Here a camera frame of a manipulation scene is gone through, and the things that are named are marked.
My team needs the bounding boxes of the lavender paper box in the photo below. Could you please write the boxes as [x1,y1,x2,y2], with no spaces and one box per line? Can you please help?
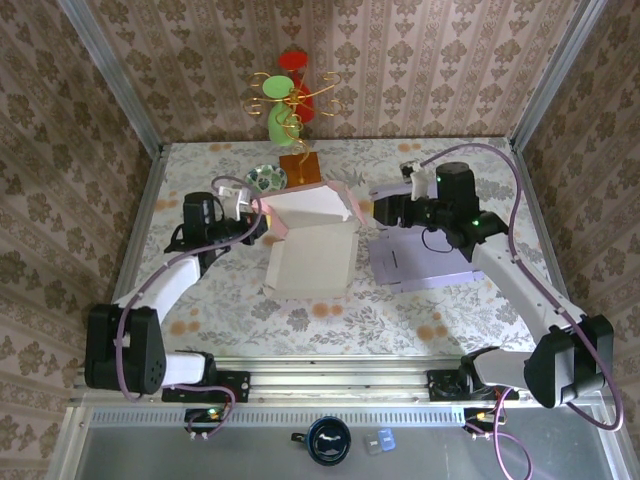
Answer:
[368,182,486,294]

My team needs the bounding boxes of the dark blue mug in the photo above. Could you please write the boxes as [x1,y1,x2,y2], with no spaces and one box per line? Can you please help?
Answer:
[291,415,354,467]

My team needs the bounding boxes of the aluminium frame post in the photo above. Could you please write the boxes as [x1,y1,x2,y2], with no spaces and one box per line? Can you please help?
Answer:
[57,0,166,154]
[509,0,601,151]

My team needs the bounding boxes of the pink paper box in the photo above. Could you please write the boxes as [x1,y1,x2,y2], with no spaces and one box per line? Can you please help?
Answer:
[254,180,374,301]

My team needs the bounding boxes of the aluminium mounting rail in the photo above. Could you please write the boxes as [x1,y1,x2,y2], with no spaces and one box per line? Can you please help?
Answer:
[69,355,619,406]

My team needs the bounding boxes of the slotted cable duct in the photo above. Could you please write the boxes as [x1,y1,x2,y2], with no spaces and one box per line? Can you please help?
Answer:
[89,405,469,427]

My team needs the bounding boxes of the green plastic goblet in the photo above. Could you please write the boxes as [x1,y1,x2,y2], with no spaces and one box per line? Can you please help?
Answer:
[263,74,302,147]

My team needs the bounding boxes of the gold wire stand, wooden base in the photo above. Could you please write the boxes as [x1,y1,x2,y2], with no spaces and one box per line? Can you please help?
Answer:
[242,69,346,189]

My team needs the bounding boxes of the red plastic goblet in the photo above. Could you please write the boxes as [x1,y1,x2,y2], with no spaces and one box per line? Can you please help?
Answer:
[278,49,317,124]

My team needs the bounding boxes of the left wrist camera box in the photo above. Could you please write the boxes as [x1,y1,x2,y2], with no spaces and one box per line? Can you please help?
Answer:
[218,185,257,220]

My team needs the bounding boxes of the leaf pattern bowl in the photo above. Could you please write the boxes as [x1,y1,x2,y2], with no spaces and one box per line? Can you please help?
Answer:
[244,163,287,194]

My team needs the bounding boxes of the aluminium table edge rail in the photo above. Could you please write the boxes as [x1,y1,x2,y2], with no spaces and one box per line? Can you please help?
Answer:
[94,144,169,361]
[509,142,589,361]

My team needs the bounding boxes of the small controller board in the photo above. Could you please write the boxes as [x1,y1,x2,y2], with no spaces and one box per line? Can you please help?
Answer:
[462,407,504,441]
[184,407,235,441]

